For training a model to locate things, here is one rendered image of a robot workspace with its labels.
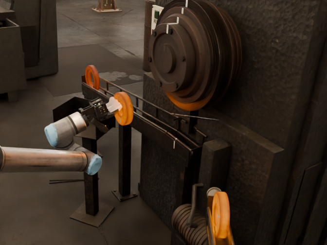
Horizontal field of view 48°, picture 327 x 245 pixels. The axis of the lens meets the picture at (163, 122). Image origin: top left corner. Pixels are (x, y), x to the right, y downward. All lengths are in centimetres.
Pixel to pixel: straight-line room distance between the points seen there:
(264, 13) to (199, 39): 25
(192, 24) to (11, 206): 165
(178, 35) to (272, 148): 56
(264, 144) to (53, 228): 138
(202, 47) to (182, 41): 8
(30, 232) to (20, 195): 36
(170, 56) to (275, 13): 42
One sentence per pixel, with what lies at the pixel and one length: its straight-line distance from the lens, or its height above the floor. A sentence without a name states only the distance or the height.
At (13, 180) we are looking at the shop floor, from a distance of 276.
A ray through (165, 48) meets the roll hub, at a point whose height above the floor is 116.
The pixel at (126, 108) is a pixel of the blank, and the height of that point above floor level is 86.
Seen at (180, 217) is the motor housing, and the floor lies 51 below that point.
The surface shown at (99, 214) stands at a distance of 235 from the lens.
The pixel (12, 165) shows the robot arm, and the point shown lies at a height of 86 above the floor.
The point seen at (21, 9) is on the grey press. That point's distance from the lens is 424.
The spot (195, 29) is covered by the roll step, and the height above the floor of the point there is 125.
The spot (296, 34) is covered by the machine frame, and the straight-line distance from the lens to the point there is 133.
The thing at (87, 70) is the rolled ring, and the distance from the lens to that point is 264.
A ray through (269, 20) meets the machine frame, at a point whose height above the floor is 131.
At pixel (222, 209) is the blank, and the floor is 77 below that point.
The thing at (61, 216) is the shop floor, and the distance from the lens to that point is 239.
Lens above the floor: 156
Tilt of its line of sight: 27 degrees down
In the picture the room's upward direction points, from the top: 4 degrees clockwise
